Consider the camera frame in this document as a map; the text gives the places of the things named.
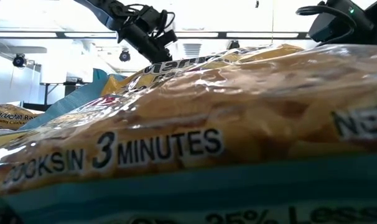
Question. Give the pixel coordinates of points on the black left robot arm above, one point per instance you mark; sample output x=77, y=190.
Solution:
x=98, y=9

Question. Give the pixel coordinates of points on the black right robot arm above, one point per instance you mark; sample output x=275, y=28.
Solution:
x=372, y=21

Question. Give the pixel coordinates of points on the silver ceiling ventilation duct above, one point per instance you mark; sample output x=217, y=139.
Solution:
x=191, y=49

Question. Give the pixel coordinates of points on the blue beef ramen pack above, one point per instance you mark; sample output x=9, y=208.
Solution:
x=207, y=124

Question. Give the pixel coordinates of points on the black background cabinet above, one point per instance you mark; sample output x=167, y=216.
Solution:
x=33, y=107

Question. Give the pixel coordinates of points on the black background desk frame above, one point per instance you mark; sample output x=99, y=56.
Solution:
x=70, y=88

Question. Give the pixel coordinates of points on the yellow creamy chicken ramen pack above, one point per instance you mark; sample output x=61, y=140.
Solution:
x=8, y=116

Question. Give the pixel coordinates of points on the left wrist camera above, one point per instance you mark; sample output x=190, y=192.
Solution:
x=170, y=38

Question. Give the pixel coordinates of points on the black ceiling spot camera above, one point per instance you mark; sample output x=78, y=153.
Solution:
x=124, y=56
x=19, y=61
x=233, y=45

